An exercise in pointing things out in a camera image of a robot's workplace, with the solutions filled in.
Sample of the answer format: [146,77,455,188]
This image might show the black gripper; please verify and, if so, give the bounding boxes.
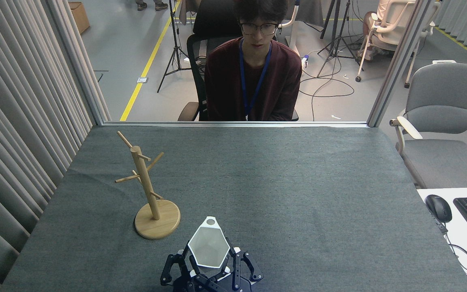
[160,247,264,292]

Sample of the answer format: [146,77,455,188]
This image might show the white hexagonal cup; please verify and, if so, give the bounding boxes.
[187,216,231,273]

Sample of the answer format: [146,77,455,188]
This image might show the wooden cup rack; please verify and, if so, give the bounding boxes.
[115,131,181,240]

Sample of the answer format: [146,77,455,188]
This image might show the grey table cloth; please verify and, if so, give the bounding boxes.
[0,125,467,292]

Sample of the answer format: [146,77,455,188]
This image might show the seated person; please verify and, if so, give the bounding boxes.
[204,0,302,122]

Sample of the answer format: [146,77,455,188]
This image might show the black office chair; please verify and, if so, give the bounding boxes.
[178,0,300,122]

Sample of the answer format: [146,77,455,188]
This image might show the black tripod stand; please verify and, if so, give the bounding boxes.
[157,0,194,93]
[317,0,364,78]

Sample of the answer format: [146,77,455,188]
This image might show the black computer mouse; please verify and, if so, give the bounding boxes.
[425,195,453,223]

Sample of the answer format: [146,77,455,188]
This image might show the grey pleated curtain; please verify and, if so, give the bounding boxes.
[435,0,467,59]
[0,0,111,292]

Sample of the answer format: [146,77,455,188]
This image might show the black eyeglasses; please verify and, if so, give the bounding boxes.
[240,22,279,36]

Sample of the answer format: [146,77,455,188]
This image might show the standing person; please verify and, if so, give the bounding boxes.
[135,0,169,11]

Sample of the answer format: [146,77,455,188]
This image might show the grey office chair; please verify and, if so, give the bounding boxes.
[390,62,467,189]

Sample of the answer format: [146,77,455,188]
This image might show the cardboard box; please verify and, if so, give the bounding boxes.
[69,2,91,34]

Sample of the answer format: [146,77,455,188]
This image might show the person in white chair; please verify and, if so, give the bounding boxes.
[358,0,396,61]

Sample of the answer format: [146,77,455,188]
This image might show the white office chair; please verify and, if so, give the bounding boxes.
[355,0,441,83]

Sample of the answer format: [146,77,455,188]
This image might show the blue lanyard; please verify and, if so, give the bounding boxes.
[239,37,273,121]

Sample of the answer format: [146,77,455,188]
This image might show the black floor cable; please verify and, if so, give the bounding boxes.
[298,45,356,121]

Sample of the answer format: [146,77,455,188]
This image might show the black mouse cable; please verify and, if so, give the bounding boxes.
[431,215,467,292]

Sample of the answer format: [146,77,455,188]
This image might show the silver frame post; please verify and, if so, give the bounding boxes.
[367,0,435,128]

